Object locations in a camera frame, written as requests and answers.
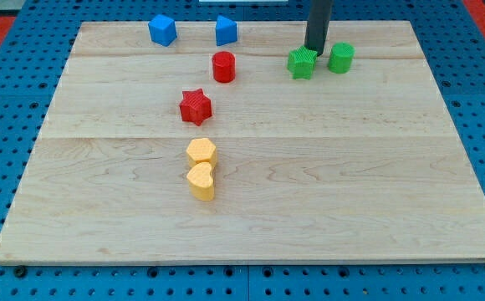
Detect light wooden board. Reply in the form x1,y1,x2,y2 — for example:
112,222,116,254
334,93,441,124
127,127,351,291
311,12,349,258
0,21,485,266

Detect yellow hexagon block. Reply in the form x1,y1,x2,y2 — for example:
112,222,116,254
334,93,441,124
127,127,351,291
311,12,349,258
186,138,217,167

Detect yellow heart block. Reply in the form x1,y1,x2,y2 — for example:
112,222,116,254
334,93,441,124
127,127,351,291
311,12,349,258
186,162,215,202

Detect red star block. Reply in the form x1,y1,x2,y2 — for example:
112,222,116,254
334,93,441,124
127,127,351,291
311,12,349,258
179,89,212,126

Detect red cylinder block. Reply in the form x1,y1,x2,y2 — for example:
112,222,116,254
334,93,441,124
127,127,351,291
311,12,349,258
212,51,236,83

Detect green star block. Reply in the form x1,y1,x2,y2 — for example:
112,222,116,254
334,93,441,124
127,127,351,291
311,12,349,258
287,45,318,79

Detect blue triangle block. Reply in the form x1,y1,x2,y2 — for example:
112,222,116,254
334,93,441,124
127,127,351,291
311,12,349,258
215,15,238,46

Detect green cylinder block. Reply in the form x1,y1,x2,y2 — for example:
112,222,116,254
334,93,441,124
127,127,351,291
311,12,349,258
327,42,355,74

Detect blue cube block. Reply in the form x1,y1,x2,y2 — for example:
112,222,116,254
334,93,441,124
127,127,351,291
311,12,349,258
148,14,177,47

